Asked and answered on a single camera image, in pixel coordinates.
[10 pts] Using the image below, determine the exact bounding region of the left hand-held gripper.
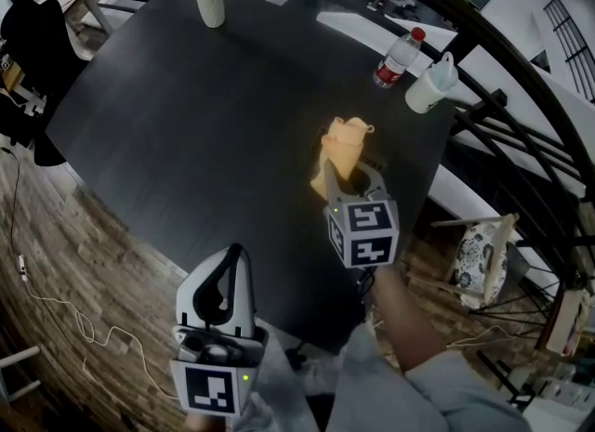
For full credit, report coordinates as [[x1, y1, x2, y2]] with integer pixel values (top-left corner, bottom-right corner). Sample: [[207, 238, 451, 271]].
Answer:
[[169, 242, 270, 417]]

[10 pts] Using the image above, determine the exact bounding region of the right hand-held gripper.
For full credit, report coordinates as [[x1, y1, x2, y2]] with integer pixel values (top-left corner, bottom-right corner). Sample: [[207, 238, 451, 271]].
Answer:
[[324, 160, 400, 269]]

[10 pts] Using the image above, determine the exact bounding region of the orange cloth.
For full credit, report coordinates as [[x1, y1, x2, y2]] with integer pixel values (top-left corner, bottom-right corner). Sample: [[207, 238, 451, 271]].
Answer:
[[310, 116, 377, 200]]

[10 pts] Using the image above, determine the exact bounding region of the person's left forearm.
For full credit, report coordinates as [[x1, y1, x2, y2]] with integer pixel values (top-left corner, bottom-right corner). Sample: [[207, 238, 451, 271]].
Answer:
[[183, 413, 233, 432]]

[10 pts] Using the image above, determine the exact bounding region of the person's right forearm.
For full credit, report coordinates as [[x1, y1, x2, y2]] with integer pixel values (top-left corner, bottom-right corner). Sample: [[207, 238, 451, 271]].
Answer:
[[371, 263, 450, 374]]

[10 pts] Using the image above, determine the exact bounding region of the white cartoon mug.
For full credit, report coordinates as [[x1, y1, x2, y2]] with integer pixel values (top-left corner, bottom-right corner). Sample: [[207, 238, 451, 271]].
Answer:
[[403, 67, 455, 115]]

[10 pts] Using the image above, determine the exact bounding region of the clear red-capped water bottle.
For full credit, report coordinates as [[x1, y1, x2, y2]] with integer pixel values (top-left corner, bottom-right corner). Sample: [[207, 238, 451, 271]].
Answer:
[[372, 26, 427, 90]]

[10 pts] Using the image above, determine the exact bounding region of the pale wooden chair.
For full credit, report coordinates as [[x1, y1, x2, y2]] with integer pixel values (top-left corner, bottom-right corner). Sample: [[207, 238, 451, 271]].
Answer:
[[430, 213, 530, 314]]

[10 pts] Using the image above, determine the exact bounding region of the dark table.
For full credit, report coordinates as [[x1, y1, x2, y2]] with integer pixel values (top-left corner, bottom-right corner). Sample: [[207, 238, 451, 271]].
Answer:
[[59, 0, 595, 352]]

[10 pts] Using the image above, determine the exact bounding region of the white ribbed vase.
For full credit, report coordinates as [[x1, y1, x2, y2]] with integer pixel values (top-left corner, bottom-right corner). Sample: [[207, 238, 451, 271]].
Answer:
[[194, 0, 227, 30]]

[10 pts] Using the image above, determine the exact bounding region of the person's light grey clothing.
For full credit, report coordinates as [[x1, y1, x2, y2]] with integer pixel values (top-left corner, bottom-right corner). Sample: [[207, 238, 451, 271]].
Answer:
[[222, 318, 532, 432]]

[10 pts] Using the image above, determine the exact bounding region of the beige paper bag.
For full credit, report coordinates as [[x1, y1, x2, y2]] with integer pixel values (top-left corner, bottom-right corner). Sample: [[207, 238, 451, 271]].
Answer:
[[546, 288, 595, 358]]

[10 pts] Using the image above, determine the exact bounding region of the light wooden desk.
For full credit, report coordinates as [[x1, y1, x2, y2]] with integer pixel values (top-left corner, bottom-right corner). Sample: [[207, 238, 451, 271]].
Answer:
[[33, 0, 113, 62]]

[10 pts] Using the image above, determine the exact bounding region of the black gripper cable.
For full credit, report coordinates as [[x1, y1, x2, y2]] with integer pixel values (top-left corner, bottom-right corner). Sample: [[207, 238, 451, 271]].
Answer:
[[356, 266, 378, 313]]

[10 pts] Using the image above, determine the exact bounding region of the long white cable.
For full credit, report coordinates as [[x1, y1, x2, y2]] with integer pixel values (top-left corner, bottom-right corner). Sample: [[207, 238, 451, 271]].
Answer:
[[20, 276, 180, 399]]

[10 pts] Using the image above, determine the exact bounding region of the short white cable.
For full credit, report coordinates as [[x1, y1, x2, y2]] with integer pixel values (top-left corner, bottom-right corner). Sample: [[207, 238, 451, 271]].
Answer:
[[445, 324, 518, 350]]

